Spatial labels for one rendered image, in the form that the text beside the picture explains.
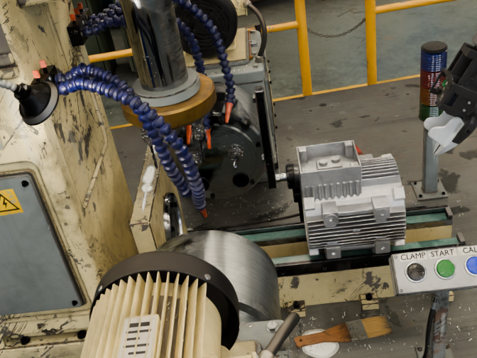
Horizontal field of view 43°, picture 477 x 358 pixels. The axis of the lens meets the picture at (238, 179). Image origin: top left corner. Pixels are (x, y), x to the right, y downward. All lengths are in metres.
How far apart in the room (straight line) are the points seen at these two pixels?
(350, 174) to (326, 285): 0.28
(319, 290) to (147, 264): 0.72
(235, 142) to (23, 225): 0.55
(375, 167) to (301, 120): 0.85
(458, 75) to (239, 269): 0.51
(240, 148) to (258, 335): 0.67
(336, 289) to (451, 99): 0.50
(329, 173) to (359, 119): 0.87
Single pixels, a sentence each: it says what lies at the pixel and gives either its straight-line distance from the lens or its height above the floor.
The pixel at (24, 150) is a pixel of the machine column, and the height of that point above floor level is 1.35.
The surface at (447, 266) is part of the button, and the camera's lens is 1.10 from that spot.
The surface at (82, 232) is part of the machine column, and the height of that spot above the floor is 1.15.
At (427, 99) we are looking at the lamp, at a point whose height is 1.09.
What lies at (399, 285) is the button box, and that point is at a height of 1.05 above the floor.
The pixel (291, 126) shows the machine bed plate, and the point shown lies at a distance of 2.06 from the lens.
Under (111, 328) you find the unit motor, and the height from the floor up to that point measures 1.36.
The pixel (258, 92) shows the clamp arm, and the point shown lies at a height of 1.25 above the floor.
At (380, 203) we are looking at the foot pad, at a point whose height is 1.08.
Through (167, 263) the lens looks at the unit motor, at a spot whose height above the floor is 1.36.
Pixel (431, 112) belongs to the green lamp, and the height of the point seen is 1.06.
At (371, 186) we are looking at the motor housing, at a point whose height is 1.08.
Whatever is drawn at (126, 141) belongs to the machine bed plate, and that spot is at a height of 0.80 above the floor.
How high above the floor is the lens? 1.82
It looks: 34 degrees down
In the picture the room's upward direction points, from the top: 10 degrees counter-clockwise
